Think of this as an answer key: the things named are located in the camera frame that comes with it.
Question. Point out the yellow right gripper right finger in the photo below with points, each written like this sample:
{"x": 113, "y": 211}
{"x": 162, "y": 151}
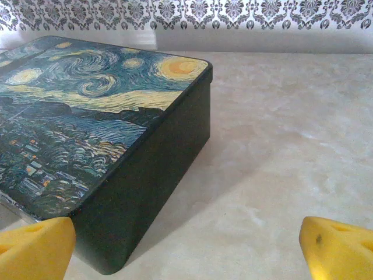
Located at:
{"x": 341, "y": 253}

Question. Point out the Starry Night print tin box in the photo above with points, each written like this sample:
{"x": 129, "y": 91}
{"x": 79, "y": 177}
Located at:
{"x": 105, "y": 122}

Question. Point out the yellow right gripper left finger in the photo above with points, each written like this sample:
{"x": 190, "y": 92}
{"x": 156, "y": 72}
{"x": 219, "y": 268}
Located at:
{"x": 35, "y": 251}

